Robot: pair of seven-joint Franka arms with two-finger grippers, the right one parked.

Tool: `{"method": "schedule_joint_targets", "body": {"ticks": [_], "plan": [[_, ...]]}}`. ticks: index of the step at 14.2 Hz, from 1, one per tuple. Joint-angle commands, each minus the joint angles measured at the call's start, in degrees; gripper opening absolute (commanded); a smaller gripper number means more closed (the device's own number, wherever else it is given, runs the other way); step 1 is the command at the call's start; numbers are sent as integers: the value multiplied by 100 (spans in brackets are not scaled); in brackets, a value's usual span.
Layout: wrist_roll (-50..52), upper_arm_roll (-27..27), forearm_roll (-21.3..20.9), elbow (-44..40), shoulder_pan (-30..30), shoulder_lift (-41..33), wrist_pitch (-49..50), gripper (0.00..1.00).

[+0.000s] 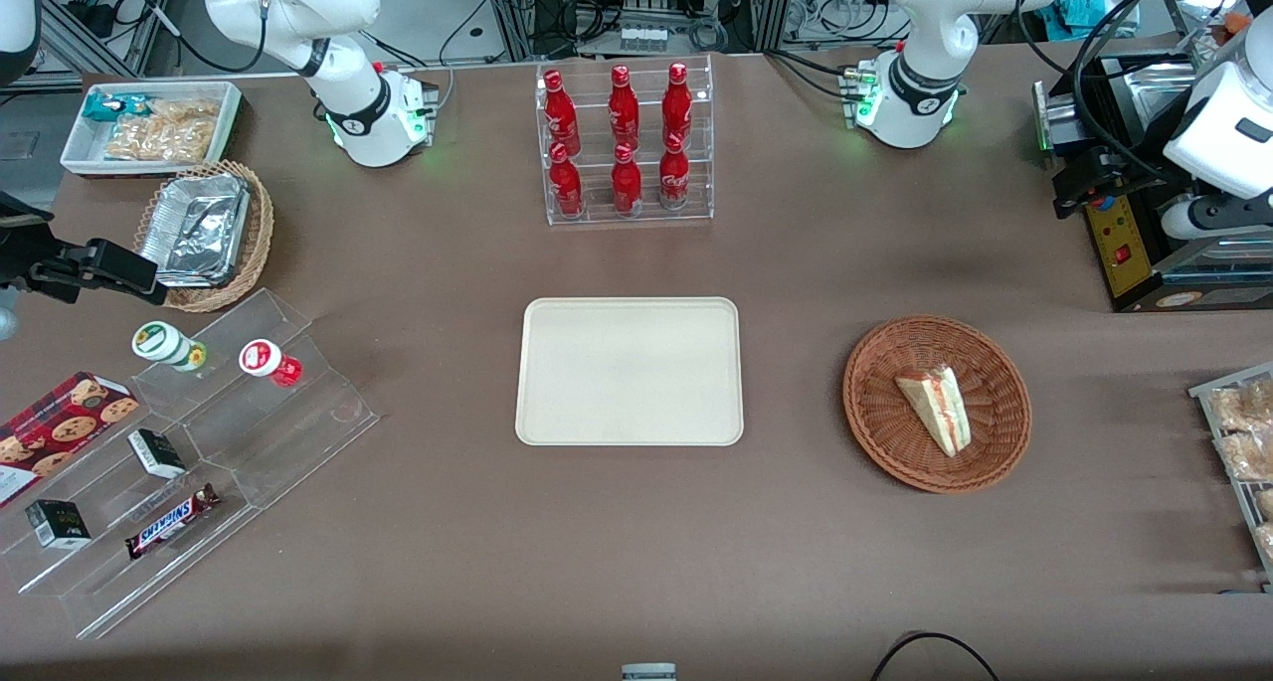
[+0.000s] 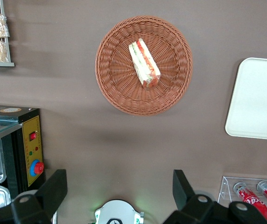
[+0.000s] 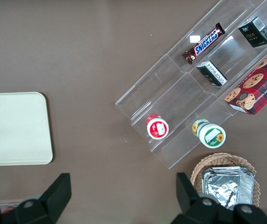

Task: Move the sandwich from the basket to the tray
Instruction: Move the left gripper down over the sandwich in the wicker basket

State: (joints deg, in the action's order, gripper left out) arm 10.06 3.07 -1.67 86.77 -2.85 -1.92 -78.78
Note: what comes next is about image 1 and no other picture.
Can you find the teal snack packet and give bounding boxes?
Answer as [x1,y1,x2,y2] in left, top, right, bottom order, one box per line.
[83,91,152,123]

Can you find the snickers chocolate bar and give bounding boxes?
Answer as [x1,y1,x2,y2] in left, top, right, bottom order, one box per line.
[123,481,223,562]

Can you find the brown round wicker basket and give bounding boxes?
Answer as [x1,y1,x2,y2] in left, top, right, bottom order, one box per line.
[841,314,1034,494]

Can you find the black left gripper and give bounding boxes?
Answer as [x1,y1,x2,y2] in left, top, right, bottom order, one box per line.
[1051,145,1166,220]

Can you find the clear bag of crackers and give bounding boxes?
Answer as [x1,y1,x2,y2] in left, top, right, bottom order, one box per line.
[103,98,222,162]

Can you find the aluminium frame rack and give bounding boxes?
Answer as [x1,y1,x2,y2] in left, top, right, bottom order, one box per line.
[475,0,799,61]

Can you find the black yellow control box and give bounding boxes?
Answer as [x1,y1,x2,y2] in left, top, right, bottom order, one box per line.
[1080,190,1273,315]

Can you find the tray of wrapped pastries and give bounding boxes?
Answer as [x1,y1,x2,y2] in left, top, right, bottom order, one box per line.
[1187,360,1273,591]

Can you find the silver foil bag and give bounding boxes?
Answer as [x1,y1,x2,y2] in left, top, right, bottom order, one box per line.
[1161,0,1251,52]

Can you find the clear acrylic stepped display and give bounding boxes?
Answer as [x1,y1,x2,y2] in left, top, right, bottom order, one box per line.
[0,287,381,642]

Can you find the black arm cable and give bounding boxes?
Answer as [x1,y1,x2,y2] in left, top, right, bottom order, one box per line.
[1070,0,1273,180]

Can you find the red chocolate chip cookie box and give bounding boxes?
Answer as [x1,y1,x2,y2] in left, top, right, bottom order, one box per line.
[0,370,141,510]

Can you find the silver metal box device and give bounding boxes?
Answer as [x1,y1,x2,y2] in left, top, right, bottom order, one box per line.
[1031,51,1209,161]

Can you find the red cola bottle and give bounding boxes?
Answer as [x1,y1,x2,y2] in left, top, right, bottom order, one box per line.
[607,64,642,151]
[548,142,587,220]
[657,132,693,212]
[660,61,695,148]
[542,69,583,157]
[610,142,645,218]

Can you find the white rectangular snack bin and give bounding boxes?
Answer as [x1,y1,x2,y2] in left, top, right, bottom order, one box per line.
[59,80,246,181]

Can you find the green lidded yogurt cup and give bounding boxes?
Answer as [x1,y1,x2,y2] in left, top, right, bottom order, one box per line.
[131,320,209,375]

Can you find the black cable loop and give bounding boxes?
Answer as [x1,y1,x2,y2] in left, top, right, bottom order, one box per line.
[869,630,1001,681]

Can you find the red lidded yogurt cup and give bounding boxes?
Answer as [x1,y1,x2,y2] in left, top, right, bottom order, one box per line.
[238,338,303,389]

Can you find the teal plastic bag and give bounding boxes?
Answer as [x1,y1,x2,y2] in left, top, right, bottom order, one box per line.
[1055,0,1137,30]

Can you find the small black white box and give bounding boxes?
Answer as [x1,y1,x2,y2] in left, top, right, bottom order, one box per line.
[126,427,188,480]

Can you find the clear acrylic bottle rack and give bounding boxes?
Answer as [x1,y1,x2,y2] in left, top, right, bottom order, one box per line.
[535,54,716,228]

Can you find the clear bag of pastries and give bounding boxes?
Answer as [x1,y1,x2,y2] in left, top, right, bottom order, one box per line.
[1215,430,1273,484]
[1207,379,1273,435]

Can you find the stacked aluminium foil trays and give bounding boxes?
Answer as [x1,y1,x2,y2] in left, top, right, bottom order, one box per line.
[137,171,252,290]

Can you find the beige plastic tray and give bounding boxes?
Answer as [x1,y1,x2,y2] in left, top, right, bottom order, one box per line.
[514,296,746,448]

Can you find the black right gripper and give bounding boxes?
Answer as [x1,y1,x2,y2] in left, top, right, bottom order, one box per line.
[0,192,168,306]

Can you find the light oval wicker basket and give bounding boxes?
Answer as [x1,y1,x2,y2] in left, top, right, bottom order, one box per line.
[132,159,276,314]

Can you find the triangle sandwich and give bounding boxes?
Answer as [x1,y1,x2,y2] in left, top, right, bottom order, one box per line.
[894,365,972,459]

